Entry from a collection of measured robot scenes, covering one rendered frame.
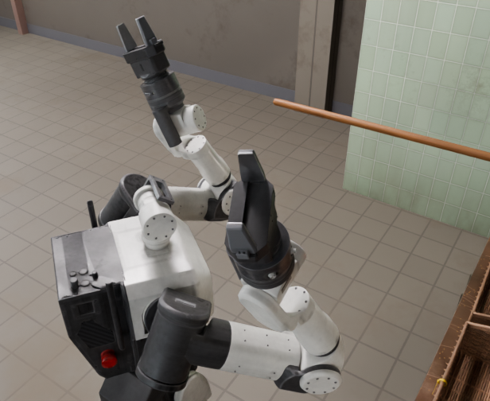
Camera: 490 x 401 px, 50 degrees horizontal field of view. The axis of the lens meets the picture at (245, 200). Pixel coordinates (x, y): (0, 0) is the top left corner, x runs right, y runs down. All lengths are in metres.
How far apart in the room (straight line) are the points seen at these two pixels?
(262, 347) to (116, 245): 0.37
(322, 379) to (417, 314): 2.01
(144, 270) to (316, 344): 0.36
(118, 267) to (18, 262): 2.37
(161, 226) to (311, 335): 0.35
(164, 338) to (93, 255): 0.27
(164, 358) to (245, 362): 0.15
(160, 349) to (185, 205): 0.50
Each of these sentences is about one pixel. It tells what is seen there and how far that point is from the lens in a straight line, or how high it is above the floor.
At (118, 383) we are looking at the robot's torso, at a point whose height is 1.05.
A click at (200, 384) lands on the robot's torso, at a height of 0.95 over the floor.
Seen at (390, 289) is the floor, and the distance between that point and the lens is 3.09.
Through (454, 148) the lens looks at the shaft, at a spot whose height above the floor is 1.19.
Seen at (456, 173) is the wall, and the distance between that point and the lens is 3.47.
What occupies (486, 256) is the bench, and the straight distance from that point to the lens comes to 2.53.
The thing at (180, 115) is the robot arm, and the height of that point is 1.55.
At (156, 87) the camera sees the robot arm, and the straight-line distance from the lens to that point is 1.25.
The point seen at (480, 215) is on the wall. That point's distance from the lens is 3.57.
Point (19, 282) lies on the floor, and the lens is 3.28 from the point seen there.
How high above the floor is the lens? 2.10
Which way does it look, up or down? 35 degrees down
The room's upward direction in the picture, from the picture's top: straight up
